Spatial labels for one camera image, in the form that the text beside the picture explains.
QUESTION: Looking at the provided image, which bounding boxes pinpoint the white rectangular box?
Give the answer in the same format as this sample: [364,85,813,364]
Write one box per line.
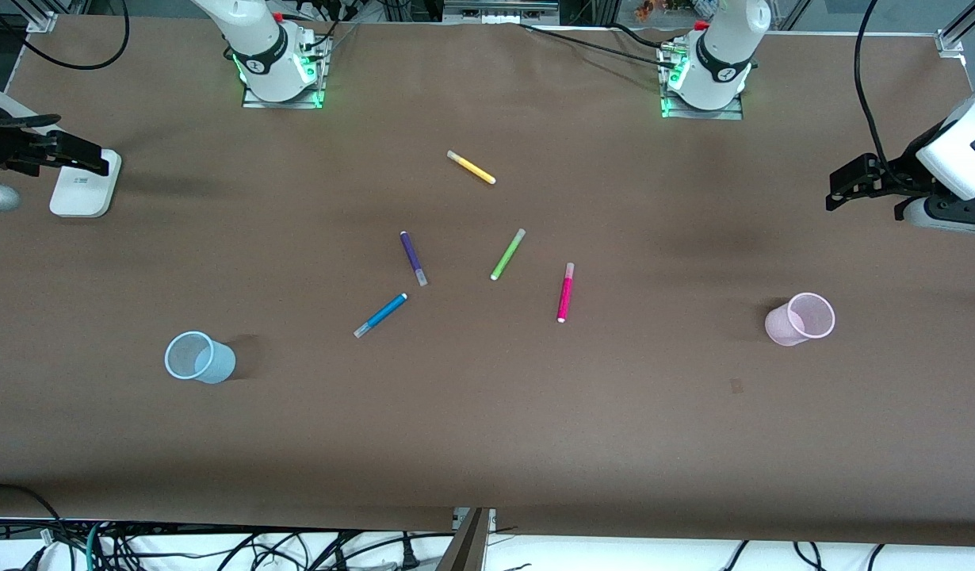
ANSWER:
[49,149,123,219]

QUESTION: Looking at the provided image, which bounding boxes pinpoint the green marker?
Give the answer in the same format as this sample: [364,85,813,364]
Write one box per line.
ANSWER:
[490,228,527,282]

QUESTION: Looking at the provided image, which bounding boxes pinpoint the translucent blue plastic cup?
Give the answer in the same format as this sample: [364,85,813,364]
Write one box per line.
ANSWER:
[164,331,238,385]

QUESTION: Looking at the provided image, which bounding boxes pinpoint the brown paper table cover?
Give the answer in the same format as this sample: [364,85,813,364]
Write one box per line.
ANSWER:
[0,14,975,548]

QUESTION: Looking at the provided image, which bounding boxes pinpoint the purple marker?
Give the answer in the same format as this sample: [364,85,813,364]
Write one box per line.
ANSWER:
[400,231,429,287]

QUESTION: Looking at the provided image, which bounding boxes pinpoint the aluminium frame profile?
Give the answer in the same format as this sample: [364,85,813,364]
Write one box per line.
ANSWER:
[21,0,62,34]
[934,0,975,58]

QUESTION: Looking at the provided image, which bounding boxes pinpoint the grey metal device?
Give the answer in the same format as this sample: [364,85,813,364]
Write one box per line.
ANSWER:
[442,0,561,26]

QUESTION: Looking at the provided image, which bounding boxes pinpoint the translucent pink plastic cup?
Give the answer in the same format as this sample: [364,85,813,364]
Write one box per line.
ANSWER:
[764,292,836,348]

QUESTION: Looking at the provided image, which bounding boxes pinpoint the blue marker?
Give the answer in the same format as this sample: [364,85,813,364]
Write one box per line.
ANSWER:
[354,293,409,339]

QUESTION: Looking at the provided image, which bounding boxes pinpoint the pink marker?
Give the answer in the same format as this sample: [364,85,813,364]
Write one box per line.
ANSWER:
[556,263,575,324]

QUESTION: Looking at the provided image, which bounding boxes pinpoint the yellow marker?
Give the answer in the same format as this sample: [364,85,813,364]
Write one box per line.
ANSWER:
[446,150,497,186]

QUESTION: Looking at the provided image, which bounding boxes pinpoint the aluminium frame post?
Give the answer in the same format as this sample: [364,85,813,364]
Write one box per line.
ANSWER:
[435,508,497,571]

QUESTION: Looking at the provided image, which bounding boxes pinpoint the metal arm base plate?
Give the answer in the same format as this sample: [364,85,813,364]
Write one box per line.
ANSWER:
[241,30,331,110]
[659,40,745,121]

